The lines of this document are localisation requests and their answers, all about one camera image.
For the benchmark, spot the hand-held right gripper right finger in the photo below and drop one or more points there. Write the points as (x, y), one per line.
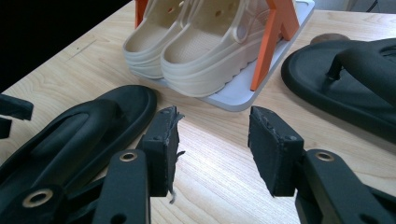
(274, 155)

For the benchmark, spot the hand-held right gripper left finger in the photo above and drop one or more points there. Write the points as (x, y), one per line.
(162, 149)

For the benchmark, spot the black flip-flop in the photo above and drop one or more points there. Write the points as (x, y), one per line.
(77, 137)
(327, 90)

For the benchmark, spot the white shoe rack orange posts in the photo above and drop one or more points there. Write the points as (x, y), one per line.
(236, 93)

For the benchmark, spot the cream clog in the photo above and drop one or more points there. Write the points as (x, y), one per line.
(199, 68)
(149, 46)

